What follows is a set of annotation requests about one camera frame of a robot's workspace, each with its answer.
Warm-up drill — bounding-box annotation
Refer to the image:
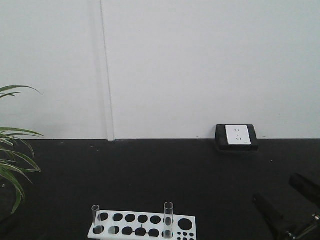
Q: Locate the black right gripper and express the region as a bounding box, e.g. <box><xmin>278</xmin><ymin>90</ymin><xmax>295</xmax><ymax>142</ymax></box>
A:
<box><xmin>252</xmin><ymin>173</ymin><xmax>320</xmax><ymax>240</ymax></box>

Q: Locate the wide clear test tube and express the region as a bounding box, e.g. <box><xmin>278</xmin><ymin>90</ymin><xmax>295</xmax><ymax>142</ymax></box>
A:
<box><xmin>163</xmin><ymin>201</ymin><xmax>174</xmax><ymax>239</ymax></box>

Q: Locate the thin clear test tube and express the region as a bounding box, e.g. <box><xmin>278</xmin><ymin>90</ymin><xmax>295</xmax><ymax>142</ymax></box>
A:
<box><xmin>91</xmin><ymin>204</ymin><xmax>103</xmax><ymax>234</ymax></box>

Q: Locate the white test tube rack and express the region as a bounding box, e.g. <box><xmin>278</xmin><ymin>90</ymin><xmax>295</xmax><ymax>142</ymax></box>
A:
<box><xmin>87</xmin><ymin>210</ymin><xmax>197</xmax><ymax>240</ymax></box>

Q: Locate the green spider plant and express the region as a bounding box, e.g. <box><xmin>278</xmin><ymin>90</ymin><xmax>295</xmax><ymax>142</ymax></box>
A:
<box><xmin>0</xmin><ymin>85</ymin><xmax>45</xmax><ymax>215</ymax></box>

